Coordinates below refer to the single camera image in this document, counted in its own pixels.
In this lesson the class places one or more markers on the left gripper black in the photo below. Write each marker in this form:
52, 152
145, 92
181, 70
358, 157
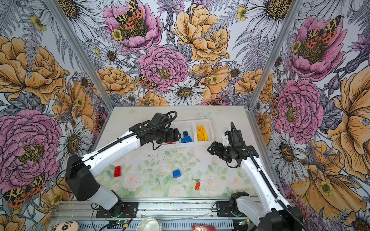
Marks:
171, 138

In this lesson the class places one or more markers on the cartoon face toy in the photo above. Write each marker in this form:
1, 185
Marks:
66, 226

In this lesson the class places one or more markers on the red box at bottom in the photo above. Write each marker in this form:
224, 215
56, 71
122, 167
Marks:
197, 227

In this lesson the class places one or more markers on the yellow lego brick top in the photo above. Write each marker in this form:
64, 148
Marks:
201, 128

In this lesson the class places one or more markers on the aluminium frame rail front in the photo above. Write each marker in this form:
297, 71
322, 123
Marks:
161, 208

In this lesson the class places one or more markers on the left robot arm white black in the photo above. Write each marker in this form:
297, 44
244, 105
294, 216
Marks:
82, 171

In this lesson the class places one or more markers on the white three-compartment bin tray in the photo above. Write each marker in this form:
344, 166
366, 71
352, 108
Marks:
191, 127

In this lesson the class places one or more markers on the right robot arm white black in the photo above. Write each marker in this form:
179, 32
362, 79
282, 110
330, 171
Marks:
273, 212

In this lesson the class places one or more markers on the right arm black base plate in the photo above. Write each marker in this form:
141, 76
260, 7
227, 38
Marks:
224, 209

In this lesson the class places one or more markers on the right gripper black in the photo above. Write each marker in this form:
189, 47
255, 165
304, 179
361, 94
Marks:
218, 151

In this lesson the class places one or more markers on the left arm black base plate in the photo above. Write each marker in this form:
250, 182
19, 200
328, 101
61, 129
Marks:
120, 210

